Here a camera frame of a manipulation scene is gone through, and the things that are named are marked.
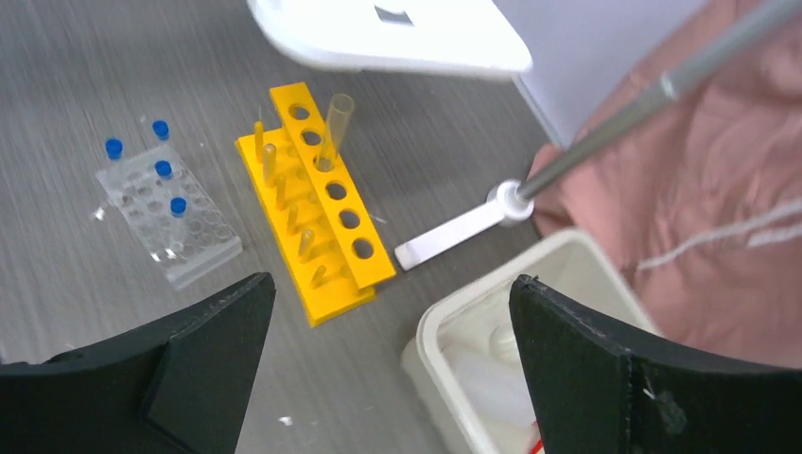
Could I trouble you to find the left metal stand pole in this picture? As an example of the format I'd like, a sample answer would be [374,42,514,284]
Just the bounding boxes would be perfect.
[515,0,801,201]

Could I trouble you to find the clear glass test tube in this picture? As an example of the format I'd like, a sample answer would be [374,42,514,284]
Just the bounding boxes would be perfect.
[315,93,356,172]

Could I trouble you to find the left white stand base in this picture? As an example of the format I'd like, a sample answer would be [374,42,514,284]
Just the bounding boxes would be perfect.
[393,179,534,271]

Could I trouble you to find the yellow test tube rack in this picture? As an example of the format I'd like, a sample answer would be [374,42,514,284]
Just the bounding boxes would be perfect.
[235,82,396,326]

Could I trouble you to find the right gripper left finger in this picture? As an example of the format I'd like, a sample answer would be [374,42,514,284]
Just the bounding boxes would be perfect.
[1,272,276,453]

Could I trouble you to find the clear well plate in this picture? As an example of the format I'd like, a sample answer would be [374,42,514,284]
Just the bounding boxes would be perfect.
[96,142,242,289]

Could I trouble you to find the pink shorts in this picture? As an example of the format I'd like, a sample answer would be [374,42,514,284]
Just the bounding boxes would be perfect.
[532,20,801,368]

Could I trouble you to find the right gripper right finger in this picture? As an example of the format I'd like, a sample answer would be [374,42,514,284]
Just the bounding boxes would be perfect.
[509,274,801,453]

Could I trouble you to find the beige plastic bin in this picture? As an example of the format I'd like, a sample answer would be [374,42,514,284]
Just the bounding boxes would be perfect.
[401,229,660,453]

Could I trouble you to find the white tray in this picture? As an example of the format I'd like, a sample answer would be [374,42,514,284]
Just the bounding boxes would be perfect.
[248,1,532,80]

